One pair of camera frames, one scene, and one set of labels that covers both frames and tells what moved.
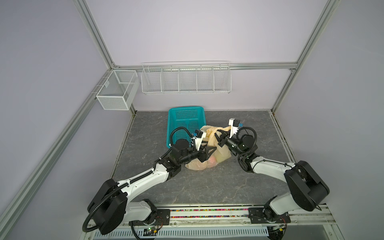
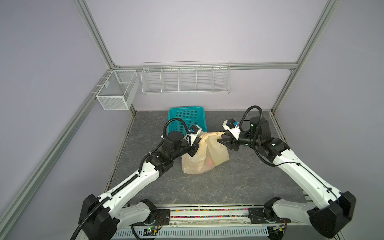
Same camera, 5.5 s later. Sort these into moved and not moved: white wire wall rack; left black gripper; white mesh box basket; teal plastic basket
Moved: left black gripper
Not moved: teal plastic basket; white mesh box basket; white wire wall rack
